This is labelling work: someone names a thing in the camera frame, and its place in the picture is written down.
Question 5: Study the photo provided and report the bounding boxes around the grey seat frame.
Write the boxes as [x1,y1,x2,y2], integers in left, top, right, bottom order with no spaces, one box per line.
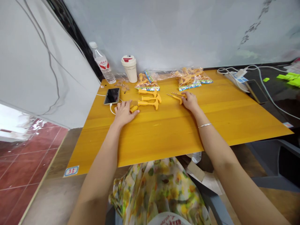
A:
[187,173,227,225]

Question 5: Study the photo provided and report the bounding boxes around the white charging cable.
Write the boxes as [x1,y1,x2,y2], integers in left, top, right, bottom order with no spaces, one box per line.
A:
[96,92,119,115]

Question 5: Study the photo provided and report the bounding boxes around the person's left hand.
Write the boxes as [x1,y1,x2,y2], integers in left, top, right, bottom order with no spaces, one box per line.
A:
[113,100,141,129]

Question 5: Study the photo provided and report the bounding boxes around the clear empty plastic bag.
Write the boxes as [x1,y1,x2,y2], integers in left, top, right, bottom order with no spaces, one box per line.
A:
[153,70,181,82]

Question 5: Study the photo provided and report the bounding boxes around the large bag of orange toys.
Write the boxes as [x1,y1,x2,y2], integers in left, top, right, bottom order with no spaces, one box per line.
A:
[176,66,214,92]

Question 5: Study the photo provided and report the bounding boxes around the brown cardboard pieces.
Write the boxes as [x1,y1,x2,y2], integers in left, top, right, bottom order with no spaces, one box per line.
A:
[186,151,223,195]

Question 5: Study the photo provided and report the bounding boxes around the smartphone with tan case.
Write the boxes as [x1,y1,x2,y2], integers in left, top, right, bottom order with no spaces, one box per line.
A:
[245,79,269,104]

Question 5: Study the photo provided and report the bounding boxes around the person's body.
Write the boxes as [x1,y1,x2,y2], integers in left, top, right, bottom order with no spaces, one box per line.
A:
[108,156,212,225]

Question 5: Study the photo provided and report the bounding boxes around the grey wall cables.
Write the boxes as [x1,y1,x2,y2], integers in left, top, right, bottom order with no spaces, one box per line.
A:
[15,0,88,116]

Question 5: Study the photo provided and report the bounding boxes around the small bag of orange toys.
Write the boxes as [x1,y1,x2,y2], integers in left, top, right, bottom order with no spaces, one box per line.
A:
[134,69,161,92]

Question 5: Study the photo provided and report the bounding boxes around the clear water bottle red label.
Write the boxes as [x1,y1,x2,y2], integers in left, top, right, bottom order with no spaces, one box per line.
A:
[89,42,117,84]

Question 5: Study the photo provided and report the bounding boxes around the cream tumbler red lid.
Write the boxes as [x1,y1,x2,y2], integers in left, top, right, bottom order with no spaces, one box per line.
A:
[121,55,138,83]

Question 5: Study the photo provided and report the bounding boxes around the grey plastic chair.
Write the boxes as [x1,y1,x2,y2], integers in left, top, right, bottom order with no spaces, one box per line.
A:
[245,138,300,193]

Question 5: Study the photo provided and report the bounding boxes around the white power cord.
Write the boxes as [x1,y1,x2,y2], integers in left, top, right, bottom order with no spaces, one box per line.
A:
[217,65,300,120]

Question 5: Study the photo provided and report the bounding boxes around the black smartphone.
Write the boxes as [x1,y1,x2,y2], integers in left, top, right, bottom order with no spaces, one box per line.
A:
[103,87,121,105]

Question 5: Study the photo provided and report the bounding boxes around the pile of green plastic blocks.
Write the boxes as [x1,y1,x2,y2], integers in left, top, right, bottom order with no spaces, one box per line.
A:
[276,72,300,88]

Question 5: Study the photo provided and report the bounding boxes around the person's right hand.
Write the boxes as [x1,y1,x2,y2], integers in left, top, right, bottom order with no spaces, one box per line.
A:
[181,91,201,112]

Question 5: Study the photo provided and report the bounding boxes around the black side table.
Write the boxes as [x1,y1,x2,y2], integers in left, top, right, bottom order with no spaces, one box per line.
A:
[203,61,300,141]

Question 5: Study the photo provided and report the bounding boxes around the white power strip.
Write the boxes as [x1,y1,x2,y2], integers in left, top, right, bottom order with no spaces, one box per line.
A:
[223,70,251,93]

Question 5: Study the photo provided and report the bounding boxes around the blue-framed white sticker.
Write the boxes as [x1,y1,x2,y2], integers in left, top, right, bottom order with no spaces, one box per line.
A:
[64,165,80,178]

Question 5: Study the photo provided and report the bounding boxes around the orange T-handle toy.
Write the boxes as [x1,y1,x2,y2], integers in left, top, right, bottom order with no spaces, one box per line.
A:
[138,88,158,97]
[137,99,160,110]
[141,93,163,103]

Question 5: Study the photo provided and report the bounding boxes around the clear eyeglasses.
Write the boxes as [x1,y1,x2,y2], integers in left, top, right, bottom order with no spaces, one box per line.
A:
[115,79,131,95]

